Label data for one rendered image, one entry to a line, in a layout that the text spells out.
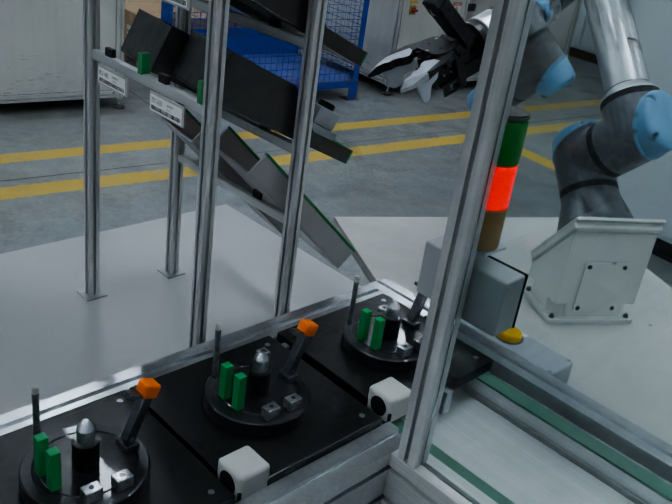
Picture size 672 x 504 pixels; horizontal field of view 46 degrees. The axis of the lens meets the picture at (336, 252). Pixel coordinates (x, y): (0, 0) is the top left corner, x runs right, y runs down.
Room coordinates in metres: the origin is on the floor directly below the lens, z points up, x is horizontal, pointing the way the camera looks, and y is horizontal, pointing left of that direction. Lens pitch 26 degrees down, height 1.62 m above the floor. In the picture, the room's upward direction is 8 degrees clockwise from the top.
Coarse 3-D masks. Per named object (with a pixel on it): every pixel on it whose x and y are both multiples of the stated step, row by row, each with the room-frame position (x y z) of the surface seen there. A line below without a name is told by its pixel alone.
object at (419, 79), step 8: (424, 64) 1.35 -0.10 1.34; (432, 64) 1.35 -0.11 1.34; (416, 72) 1.33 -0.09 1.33; (424, 72) 1.33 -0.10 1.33; (408, 80) 1.32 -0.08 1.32; (416, 80) 1.32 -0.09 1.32; (424, 80) 1.32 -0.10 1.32; (432, 80) 1.36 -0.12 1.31; (400, 88) 1.31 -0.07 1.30; (408, 88) 1.31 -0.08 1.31; (416, 88) 1.32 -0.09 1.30; (424, 88) 1.34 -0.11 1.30; (424, 96) 1.34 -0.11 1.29
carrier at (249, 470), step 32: (224, 352) 0.96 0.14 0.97; (288, 352) 0.99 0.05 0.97; (160, 384) 0.87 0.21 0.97; (192, 384) 0.88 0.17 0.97; (224, 384) 0.83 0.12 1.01; (256, 384) 0.84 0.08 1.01; (288, 384) 0.88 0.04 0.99; (320, 384) 0.92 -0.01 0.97; (160, 416) 0.80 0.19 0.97; (192, 416) 0.81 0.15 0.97; (224, 416) 0.80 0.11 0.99; (256, 416) 0.80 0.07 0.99; (288, 416) 0.81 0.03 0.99; (320, 416) 0.85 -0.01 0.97; (352, 416) 0.86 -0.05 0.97; (192, 448) 0.75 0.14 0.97; (224, 448) 0.76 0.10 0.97; (256, 448) 0.77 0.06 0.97; (288, 448) 0.78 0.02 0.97; (320, 448) 0.78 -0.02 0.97; (224, 480) 0.70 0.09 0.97; (256, 480) 0.70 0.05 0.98
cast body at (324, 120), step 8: (320, 104) 1.27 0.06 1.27; (328, 104) 1.27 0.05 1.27; (320, 112) 1.25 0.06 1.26; (328, 112) 1.26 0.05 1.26; (320, 120) 1.25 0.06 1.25; (328, 120) 1.26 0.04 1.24; (336, 120) 1.27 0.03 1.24; (312, 128) 1.24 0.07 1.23; (320, 128) 1.25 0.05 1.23; (328, 128) 1.26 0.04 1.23; (328, 136) 1.27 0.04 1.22
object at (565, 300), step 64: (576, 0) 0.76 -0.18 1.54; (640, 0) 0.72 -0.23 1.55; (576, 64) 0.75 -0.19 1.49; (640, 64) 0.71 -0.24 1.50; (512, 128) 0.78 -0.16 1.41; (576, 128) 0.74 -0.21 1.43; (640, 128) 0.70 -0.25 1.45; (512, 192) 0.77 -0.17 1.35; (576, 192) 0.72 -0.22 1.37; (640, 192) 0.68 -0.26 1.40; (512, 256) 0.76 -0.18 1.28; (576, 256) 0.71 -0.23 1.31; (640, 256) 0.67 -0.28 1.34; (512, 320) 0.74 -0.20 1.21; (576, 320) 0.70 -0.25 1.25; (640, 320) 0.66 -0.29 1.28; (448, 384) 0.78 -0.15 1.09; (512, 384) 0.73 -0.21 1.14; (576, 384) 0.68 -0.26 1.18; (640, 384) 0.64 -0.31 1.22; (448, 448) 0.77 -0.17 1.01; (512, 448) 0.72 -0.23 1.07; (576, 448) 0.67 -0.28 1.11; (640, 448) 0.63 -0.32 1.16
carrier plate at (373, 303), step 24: (336, 312) 1.12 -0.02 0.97; (360, 312) 1.13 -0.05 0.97; (408, 312) 1.16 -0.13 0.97; (288, 336) 1.03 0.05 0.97; (336, 336) 1.05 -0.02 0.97; (312, 360) 0.98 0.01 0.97; (336, 360) 0.98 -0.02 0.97; (336, 384) 0.94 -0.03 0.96; (360, 384) 0.93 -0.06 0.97; (408, 384) 0.95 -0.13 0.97
